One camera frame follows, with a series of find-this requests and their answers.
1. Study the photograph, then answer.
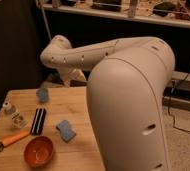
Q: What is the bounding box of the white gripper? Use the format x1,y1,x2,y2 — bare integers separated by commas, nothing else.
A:
58,68,86,86

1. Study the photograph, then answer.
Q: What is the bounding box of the black cable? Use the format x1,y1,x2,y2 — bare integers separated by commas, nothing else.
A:
167,49,190,137

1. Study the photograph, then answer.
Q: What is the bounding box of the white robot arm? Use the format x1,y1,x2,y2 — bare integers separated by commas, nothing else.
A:
40,35,175,171

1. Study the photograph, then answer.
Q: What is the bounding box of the blue sponge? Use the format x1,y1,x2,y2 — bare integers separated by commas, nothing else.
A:
56,120,76,143

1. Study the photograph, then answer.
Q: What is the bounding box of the metal pole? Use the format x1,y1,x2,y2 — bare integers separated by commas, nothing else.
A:
39,0,52,41

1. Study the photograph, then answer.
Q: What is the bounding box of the blue cup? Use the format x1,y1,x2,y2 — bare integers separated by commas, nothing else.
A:
36,87,49,103

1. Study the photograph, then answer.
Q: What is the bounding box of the small clear bottle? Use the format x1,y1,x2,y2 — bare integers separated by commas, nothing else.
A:
2,101,27,129

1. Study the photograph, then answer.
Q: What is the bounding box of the black white striped eraser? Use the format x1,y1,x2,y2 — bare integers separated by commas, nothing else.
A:
30,108,46,135

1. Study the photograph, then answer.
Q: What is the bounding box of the white shelf ledge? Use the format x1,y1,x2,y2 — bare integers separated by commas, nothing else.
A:
43,4,190,29

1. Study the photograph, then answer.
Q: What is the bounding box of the orange handled brush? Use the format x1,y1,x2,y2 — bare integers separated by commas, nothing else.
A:
0,131,30,152

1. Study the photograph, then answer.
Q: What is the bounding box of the orange bowl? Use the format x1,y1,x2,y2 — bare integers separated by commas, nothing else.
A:
24,136,54,168

